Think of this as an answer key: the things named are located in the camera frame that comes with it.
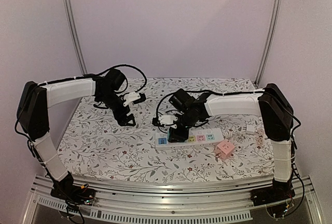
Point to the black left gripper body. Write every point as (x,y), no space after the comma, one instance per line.
(110,100)

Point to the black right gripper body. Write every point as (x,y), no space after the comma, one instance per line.
(178,129)

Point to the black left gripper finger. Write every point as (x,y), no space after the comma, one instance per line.
(123,121)
(130,120)

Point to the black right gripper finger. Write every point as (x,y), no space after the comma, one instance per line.
(172,134)
(183,133)

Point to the teal cube charger plug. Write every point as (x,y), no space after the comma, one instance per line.
(176,141)

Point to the white USB charger block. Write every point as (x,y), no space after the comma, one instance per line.
(250,130)

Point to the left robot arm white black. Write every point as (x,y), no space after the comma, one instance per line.
(36,116)

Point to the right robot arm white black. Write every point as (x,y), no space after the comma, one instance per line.
(267,104)

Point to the white colourful power strip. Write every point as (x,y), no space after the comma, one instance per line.
(189,139)

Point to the floral patterned table mat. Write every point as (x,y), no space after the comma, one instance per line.
(95,145)

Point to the pink cube socket adapter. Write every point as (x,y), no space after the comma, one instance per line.
(224,149)

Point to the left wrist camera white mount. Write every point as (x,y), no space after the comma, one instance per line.
(133,97)

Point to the aluminium front rail base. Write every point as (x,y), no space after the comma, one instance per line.
(229,201)

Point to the left aluminium frame post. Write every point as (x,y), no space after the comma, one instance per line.
(74,35)

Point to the aluminium frame post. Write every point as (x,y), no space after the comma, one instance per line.
(268,42)
(74,35)

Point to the right aluminium frame post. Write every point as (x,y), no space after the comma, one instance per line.
(268,42)

